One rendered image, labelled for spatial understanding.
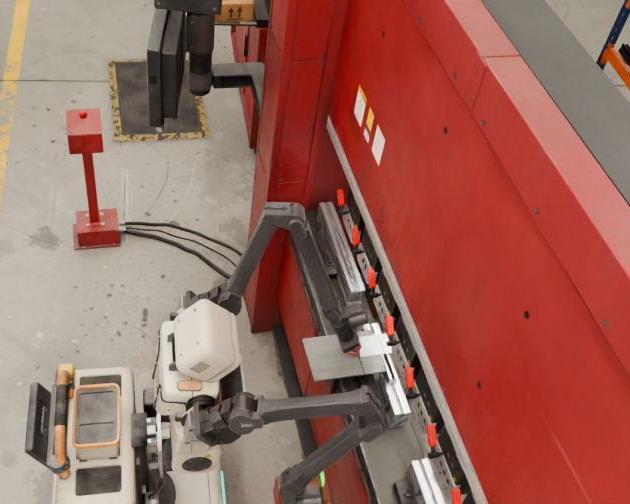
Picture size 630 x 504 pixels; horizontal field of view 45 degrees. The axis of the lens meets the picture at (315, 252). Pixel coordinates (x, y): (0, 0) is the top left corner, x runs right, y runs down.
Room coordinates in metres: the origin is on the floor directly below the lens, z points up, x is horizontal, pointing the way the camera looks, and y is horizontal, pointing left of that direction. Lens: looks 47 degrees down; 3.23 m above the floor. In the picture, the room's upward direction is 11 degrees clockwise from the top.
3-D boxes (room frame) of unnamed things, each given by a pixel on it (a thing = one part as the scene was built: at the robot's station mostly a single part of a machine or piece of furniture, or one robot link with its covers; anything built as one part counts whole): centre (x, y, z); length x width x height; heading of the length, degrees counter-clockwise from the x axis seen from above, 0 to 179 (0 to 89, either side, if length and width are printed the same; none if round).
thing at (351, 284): (2.20, -0.10, 0.92); 0.50 x 0.06 x 0.10; 22
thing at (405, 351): (1.52, -0.37, 1.26); 0.15 x 0.09 x 0.17; 22
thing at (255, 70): (2.79, 0.43, 1.18); 0.40 x 0.24 x 0.07; 22
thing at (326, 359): (1.63, -0.17, 1.00); 0.26 x 0.18 x 0.01; 112
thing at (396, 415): (1.64, -0.33, 0.92); 0.39 x 0.06 x 0.10; 22
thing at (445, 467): (1.15, -0.52, 1.26); 0.15 x 0.09 x 0.17; 22
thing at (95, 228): (2.85, 1.22, 0.41); 0.25 x 0.20 x 0.83; 112
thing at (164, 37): (2.60, 0.72, 1.42); 0.45 x 0.12 x 0.36; 9
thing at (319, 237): (2.22, -0.03, 0.89); 0.30 x 0.05 x 0.03; 22
